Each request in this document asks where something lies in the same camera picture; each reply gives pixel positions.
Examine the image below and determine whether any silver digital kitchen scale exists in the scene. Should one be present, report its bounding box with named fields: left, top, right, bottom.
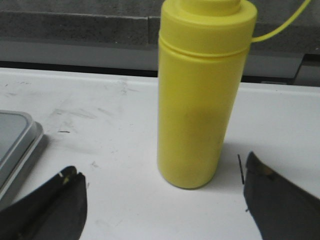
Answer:
left=0, top=110, right=44, bottom=209

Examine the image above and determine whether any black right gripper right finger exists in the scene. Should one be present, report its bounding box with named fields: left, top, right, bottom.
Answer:
left=243, top=152, right=320, bottom=240

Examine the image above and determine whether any grey metal counter shelf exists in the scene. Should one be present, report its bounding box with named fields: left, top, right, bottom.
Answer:
left=0, top=0, right=320, bottom=86

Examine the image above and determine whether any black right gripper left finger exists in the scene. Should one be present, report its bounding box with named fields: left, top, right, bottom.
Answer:
left=0, top=166, right=88, bottom=240

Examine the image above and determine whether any yellow squeeze bottle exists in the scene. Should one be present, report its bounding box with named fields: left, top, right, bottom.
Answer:
left=157, top=0, right=309, bottom=189

